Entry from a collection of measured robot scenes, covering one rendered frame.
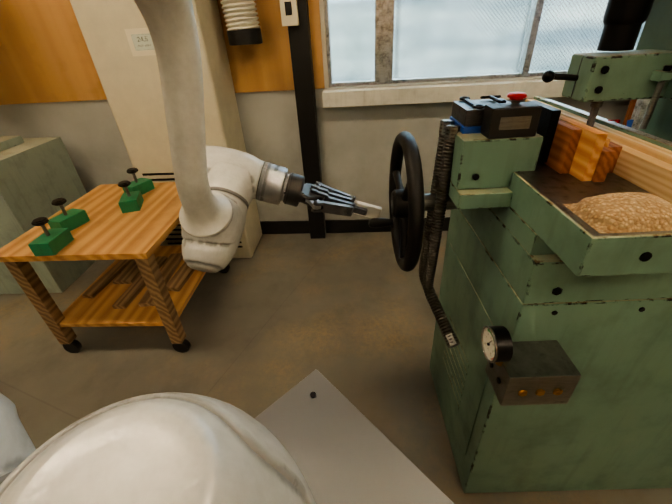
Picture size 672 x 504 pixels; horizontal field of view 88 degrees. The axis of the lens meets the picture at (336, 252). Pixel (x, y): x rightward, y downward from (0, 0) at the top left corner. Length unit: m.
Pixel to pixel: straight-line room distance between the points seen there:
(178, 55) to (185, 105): 0.07
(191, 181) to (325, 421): 0.43
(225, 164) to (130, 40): 1.20
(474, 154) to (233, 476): 0.59
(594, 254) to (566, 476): 0.83
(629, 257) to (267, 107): 1.80
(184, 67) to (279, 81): 1.44
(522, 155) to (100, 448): 0.67
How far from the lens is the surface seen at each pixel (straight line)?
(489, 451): 1.07
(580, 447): 1.16
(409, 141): 0.68
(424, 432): 1.32
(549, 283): 0.68
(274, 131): 2.10
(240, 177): 0.79
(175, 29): 0.59
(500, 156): 0.69
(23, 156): 2.31
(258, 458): 0.22
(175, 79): 0.61
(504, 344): 0.66
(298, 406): 0.51
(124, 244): 1.44
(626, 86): 0.81
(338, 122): 2.04
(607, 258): 0.56
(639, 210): 0.58
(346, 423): 0.49
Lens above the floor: 1.14
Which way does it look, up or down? 33 degrees down
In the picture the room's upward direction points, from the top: 4 degrees counter-clockwise
